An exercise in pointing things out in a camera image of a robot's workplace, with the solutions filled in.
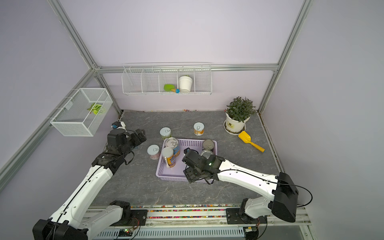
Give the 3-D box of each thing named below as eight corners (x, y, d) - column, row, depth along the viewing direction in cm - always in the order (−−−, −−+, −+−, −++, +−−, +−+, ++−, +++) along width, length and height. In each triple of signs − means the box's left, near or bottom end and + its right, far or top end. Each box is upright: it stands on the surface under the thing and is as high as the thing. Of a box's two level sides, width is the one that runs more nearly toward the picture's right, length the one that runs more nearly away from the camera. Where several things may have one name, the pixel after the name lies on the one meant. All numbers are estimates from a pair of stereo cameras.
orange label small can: (193, 135, 108) (193, 130, 103) (194, 127, 113) (193, 122, 108) (204, 135, 108) (204, 130, 103) (203, 127, 113) (204, 122, 108)
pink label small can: (148, 159, 96) (145, 154, 91) (150, 149, 101) (148, 144, 96) (160, 159, 96) (157, 154, 91) (162, 149, 101) (159, 144, 95)
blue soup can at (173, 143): (166, 152, 99) (163, 144, 90) (171, 144, 103) (169, 135, 94) (178, 157, 96) (176, 149, 88) (183, 149, 100) (181, 140, 92)
